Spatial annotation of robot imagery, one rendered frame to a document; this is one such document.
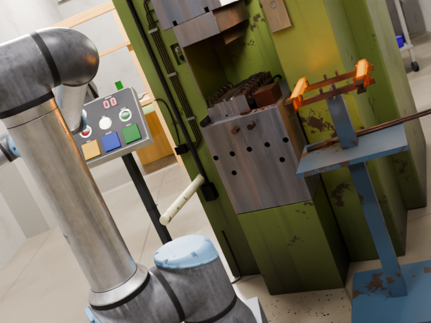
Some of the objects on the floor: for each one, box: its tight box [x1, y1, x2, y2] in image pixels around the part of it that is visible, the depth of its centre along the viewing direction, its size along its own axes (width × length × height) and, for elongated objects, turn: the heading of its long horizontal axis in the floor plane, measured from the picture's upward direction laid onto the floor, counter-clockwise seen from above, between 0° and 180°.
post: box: [121, 153, 173, 245], centre depth 247 cm, size 4×4×108 cm
